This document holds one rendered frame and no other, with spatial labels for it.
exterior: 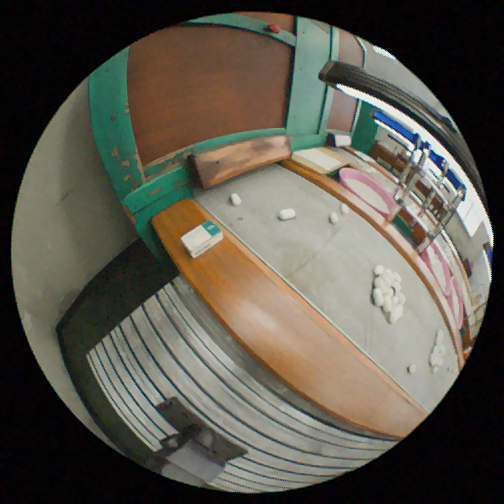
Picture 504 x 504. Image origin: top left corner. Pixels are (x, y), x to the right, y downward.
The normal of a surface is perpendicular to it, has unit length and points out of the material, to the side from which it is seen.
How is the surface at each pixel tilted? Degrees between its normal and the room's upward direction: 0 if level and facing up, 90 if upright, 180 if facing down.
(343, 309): 0
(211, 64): 90
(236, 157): 67
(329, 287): 0
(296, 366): 0
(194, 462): 60
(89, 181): 90
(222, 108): 90
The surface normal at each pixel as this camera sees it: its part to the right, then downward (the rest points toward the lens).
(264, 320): 0.04, -0.56
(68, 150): 0.70, 0.61
